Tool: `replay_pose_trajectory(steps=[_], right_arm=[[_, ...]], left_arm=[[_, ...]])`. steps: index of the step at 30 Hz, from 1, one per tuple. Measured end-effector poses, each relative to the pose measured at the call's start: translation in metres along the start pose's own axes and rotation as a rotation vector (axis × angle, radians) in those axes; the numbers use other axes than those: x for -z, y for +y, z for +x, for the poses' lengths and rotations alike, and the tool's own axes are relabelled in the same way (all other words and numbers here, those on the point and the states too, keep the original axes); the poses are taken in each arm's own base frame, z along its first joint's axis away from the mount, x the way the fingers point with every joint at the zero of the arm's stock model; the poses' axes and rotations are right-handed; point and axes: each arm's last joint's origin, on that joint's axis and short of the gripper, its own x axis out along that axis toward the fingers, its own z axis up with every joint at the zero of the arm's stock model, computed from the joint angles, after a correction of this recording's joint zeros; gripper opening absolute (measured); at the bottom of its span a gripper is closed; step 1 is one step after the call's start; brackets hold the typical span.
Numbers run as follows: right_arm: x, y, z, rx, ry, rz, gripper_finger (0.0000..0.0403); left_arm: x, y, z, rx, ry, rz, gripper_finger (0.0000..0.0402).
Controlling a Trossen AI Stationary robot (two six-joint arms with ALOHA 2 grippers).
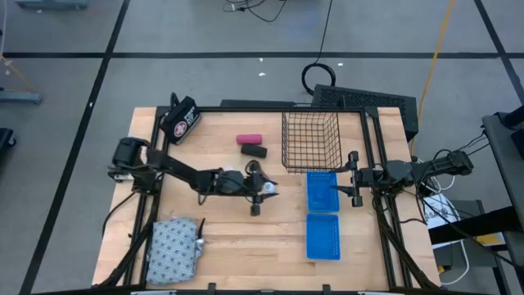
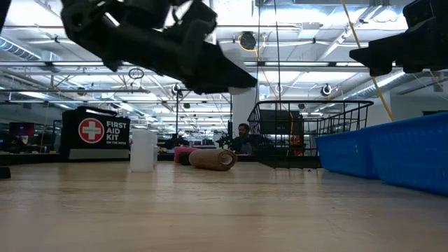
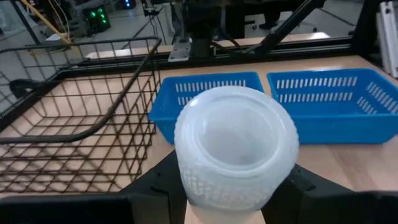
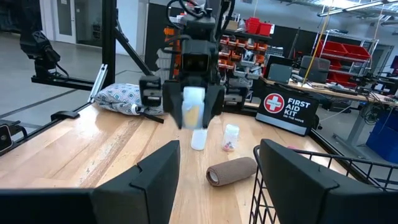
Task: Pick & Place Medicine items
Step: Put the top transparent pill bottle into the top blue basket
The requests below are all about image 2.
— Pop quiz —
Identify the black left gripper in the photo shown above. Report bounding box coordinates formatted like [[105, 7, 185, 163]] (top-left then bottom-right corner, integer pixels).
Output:
[[61, 0, 258, 95]]

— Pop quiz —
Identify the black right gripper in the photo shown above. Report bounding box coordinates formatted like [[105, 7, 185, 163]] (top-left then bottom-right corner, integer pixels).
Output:
[[349, 0, 448, 78]]

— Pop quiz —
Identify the pink bandage roll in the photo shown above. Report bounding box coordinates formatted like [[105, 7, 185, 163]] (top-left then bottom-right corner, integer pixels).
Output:
[[174, 146, 200, 164]]

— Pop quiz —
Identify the tan bandage roll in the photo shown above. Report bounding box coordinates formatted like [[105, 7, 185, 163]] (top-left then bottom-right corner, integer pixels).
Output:
[[188, 148, 238, 172]]

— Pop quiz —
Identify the translucent white plastic bottle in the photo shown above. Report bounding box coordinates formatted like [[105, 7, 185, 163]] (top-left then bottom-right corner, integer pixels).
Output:
[[129, 129, 158, 173]]

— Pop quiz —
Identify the white building column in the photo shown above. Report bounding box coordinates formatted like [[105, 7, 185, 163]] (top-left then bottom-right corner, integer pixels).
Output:
[[232, 87, 259, 155]]

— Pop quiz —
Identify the person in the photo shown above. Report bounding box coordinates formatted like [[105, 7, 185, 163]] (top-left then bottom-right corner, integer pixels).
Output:
[[229, 122, 267, 155]]

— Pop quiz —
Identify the black monitor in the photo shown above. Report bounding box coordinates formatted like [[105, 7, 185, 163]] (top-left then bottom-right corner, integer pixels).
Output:
[[258, 109, 304, 137]]

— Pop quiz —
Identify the long ceiling light bar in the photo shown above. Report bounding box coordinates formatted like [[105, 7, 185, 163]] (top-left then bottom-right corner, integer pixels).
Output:
[[0, 61, 403, 68]]

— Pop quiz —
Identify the red object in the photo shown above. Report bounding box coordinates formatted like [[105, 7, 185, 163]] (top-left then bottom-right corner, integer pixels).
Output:
[[289, 134, 303, 157]]

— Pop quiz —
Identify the blue plastic slotted basket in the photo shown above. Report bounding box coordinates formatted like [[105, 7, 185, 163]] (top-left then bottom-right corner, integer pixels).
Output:
[[363, 111, 448, 196], [314, 125, 382, 180]]

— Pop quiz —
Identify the black first aid kit bag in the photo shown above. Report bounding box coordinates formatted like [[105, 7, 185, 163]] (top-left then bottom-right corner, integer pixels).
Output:
[[59, 106, 132, 161]]

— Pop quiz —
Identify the dark red monitor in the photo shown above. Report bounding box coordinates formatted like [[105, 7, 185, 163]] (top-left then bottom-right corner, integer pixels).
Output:
[[8, 122, 36, 137]]

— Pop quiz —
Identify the yellow cable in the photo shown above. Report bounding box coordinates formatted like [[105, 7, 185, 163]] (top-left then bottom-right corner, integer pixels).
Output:
[[341, 0, 396, 123]]

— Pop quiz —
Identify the black background station frame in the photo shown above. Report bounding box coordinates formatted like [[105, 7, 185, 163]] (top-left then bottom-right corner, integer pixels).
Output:
[[174, 88, 234, 141]]

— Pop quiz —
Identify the black hanging cable loop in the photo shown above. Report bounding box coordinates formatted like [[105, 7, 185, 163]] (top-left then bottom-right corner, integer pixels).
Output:
[[127, 67, 145, 81]]

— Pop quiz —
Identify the black wire basket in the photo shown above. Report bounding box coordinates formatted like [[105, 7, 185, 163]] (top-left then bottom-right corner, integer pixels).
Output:
[[246, 100, 375, 170]]

